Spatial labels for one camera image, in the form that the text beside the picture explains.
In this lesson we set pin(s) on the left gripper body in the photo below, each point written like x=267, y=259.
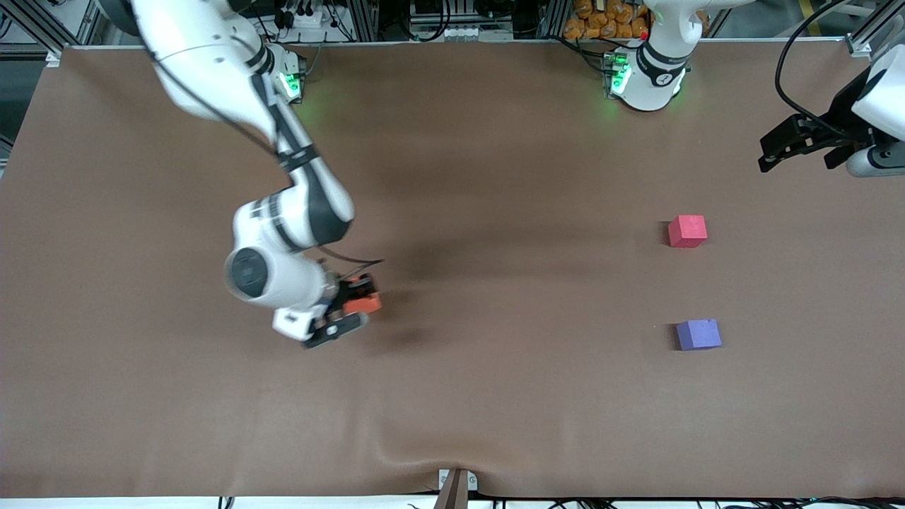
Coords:
x=840, y=112

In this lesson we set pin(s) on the orange foam block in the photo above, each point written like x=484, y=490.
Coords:
x=364, y=304

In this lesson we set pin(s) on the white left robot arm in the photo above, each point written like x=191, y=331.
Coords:
x=650, y=85

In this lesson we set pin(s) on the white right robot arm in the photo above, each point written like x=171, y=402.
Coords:
x=212, y=63

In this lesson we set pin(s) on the red foam block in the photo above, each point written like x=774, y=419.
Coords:
x=687, y=231

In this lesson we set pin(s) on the brown table cloth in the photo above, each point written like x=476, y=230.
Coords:
x=495, y=396

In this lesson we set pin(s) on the bag of orange items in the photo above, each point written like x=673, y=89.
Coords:
x=608, y=21

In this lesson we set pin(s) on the purple foam block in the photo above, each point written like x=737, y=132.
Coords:
x=698, y=334

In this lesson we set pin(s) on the white power strip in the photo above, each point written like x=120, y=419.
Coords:
x=304, y=18

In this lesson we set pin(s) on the white terminal block row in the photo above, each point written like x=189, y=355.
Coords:
x=474, y=32

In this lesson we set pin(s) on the aluminium frame strut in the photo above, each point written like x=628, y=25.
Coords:
x=866, y=35
x=39, y=32

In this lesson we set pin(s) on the grey metal bracket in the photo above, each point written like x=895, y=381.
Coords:
x=445, y=481

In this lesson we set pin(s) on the brown post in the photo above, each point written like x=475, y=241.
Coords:
x=454, y=495

